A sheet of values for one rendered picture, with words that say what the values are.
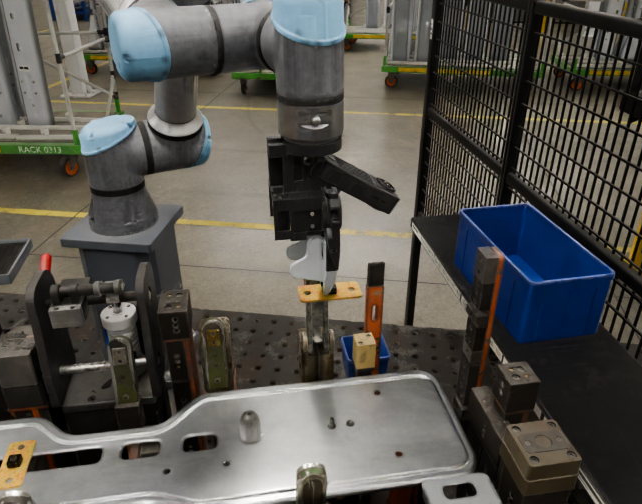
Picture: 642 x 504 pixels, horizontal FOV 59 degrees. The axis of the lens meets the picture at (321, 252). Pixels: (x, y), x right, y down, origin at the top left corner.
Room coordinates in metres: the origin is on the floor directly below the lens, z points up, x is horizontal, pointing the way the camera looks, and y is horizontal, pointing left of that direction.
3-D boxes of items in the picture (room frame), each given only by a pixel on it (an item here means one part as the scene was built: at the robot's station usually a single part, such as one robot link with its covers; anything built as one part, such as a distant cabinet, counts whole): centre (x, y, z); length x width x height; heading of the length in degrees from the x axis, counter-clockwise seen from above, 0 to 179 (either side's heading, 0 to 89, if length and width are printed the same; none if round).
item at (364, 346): (0.78, -0.07, 0.88); 0.04 x 0.04 x 0.36; 9
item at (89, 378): (0.79, 0.38, 0.94); 0.18 x 0.13 x 0.49; 99
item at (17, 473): (0.57, 0.44, 1.01); 0.08 x 0.04 x 0.01; 10
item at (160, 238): (1.17, 0.45, 0.90); 0.21 x 0.21 x 0.40; 82
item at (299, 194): (0.64, 0.02, 1.41); 0.09 x 0.08 x 0.12; 99
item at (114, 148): (1.17, 0.44, 1.27); 0.13 x 0.12 x 0.14; 118
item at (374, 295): (0.81, -0.09, 0.95); 0.03 x 0.01 x 0.50; 99
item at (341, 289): (0.64, -0.01, 1.26); 0.08 x 0.04 x 0.01; 99
